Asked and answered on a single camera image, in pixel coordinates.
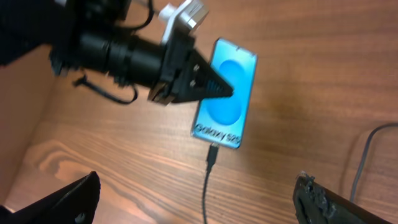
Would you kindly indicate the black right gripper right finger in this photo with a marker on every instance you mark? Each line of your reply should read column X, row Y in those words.
column 315, row 204

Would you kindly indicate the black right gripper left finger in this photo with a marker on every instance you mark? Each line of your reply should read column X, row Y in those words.
column 75, row 203

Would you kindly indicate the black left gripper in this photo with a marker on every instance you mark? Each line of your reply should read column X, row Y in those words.
column 178, row 74

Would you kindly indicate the blue Samsung Galaxy phone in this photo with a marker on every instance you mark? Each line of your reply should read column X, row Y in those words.
column 221, row 118

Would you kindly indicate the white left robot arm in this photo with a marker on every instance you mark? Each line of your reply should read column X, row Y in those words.
column 88, row 35

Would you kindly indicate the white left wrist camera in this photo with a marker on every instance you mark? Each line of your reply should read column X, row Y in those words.
column 186, row 18

